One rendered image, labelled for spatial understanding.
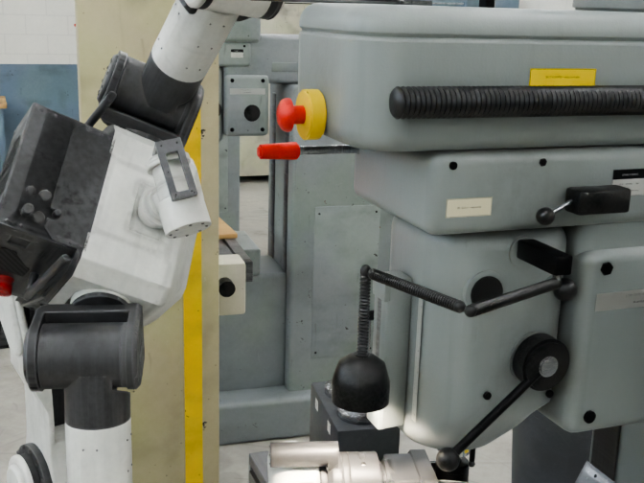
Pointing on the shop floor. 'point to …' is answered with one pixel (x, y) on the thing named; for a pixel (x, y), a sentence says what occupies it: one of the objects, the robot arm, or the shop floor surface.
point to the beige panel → (159, 468)
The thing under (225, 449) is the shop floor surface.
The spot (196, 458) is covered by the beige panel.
